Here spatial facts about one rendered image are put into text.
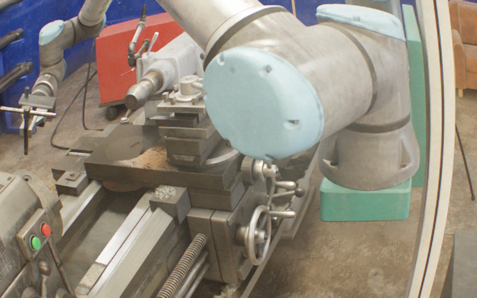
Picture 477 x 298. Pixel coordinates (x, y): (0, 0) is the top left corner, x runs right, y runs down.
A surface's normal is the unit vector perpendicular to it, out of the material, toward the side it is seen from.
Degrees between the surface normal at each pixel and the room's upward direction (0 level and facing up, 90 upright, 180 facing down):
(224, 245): 90
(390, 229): 0
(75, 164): 0
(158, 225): 36
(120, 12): 90
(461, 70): 90
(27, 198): 45
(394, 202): 90
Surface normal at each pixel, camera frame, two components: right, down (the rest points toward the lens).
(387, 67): 0.65, 0.07
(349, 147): -0.63, 0.07
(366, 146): -0.32, 0.12
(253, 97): -0.67, 0.43
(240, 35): -0.28, -0.14
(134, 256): 0.48, -0.69
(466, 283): -0.09, -0.89
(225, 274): -0.29, 0.45
